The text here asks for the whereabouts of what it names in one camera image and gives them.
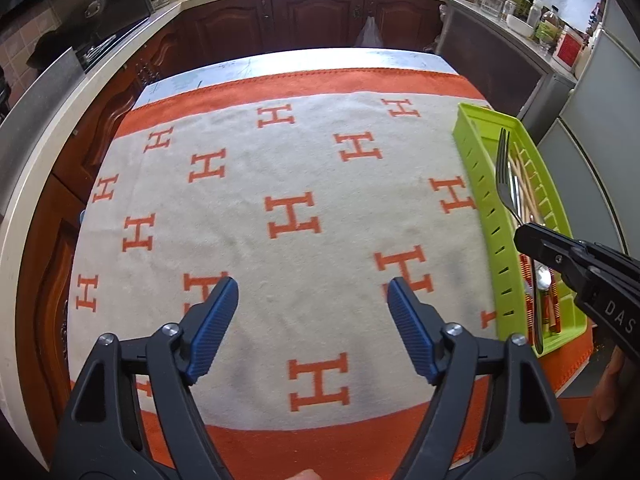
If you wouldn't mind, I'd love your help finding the dark steel-framed cabinet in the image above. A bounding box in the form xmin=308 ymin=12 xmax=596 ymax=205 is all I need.
xmin=435 ymin=0 xmax=576 ymax=116

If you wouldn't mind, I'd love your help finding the red-banded light wooden chopstick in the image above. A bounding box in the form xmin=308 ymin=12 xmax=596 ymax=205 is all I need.
xmin=509 ymin=147 xmax=536 ymax=311
xmin=512 ymin=152 xmax=563 ymax=335

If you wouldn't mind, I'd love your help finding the orange and beige printed blanket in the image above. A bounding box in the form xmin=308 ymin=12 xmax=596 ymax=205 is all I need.
xmin=65 ymin=71 xmax=596 ymax=480

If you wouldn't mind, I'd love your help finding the black glass gas cooktop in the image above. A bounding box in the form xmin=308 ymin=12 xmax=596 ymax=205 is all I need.
xmin=72 ymin=0 xmax=155 ymax=73

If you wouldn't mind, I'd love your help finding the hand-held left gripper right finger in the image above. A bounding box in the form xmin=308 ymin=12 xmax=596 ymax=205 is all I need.
xmin=388 ymin=277 xmax=571 ymax=480

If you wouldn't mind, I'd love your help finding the red box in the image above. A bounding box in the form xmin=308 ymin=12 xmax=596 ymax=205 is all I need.
xmin=554 ymin=30 xmax=583 ymax=67

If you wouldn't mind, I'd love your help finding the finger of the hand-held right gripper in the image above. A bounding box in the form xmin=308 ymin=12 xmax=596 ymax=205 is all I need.
xmin=514 ymin=222 xmax=601 ymax=282

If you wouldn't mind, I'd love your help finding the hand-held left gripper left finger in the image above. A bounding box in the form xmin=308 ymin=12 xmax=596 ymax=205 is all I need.
xmin=47 ymin=275 xmax=239 ymax=480

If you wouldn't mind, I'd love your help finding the green plastic utensil tray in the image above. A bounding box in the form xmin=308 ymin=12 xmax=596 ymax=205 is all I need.
xmin=451 ymin=102 xmax=588 ymax=358

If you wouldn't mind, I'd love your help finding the cream kitchen countertop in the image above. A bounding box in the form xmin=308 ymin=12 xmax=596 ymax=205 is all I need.
xmin=0 ymin=0 xmax=576 ymax=441

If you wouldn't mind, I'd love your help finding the grey refrigerator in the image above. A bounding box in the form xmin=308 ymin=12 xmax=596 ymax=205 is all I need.
xmin=520 ymin=0 xmax=640 ymax=261

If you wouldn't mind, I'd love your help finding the row of jars and bottles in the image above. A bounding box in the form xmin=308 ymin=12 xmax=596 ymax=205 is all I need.
xmin=475 ymin=0 xmax=563 ymax=56

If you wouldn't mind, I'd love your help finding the white plastic bag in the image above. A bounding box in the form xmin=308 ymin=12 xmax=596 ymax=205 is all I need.
xmin=354 ymin=16 xmax=383 ymax=50

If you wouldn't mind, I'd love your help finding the person's right hand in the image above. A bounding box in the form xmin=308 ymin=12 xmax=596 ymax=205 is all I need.
xmin=573 ymin=348 xmax=626 ymax=449

